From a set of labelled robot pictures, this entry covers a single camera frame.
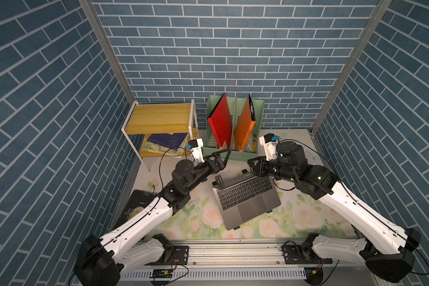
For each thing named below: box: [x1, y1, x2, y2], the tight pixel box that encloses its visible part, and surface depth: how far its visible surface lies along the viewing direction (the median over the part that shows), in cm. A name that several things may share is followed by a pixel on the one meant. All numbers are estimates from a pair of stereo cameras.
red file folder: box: [207, 92, 233, 148], surface depth 94 cm
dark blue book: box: [146, 132, 189, 151], surface depth 95 cm
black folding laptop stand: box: [212, 169, 273, 230], surface depth 84 cm
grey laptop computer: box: [212, 173, 282, 231], surface depth 84 cm
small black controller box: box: [149, 269, 174, 279], surface depth 73 cm
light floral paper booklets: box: [143, 134, 192, 159], surface depth 91 cm
